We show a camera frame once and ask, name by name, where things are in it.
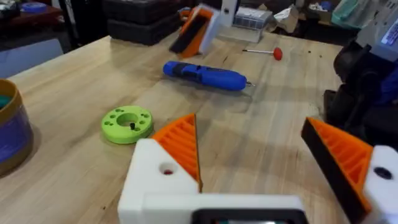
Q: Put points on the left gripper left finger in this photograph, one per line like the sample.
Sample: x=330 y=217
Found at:
x=155 y=174

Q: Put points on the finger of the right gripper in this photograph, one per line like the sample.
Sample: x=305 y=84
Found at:
x=229 y=12
x=199 y=37

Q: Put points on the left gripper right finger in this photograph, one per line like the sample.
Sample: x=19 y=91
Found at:
x=348 y=158

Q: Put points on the blue electric screwdriver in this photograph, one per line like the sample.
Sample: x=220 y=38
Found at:
x=211 y=77

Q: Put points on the clear plastic box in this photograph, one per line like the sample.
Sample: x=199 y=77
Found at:
x=252 y=21

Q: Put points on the crumpled paper bag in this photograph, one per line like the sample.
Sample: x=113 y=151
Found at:
x=287 y=18

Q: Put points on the black plastic case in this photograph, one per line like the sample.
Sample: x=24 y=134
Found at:
x=140 y=9
x=140 y=32

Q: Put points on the green disc with holes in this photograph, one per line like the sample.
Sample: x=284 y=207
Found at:
x=115 y=130

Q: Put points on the teal plastic bag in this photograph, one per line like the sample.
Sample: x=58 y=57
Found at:
x=343 y=14

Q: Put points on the blue tape roll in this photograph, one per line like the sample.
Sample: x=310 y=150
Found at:
x=33 y=7

